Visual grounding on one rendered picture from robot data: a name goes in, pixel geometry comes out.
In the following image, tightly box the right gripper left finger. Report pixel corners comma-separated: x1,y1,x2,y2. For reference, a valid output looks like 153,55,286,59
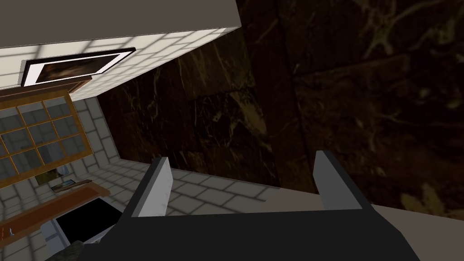
123,156,174,218

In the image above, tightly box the white oven with black door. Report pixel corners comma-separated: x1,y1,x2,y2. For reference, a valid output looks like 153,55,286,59
39,197,124,247

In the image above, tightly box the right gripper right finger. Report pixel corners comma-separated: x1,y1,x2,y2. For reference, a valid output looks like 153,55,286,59
313,150,373,211

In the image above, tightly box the black framed wall picture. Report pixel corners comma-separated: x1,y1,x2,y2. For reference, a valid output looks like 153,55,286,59
20,47,137,87

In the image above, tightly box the wooden framed window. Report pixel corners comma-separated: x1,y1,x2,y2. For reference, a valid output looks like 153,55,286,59
0,88,93,190

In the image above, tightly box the brown wooden counter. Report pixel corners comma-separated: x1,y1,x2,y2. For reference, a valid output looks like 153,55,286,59
0,182,111,243

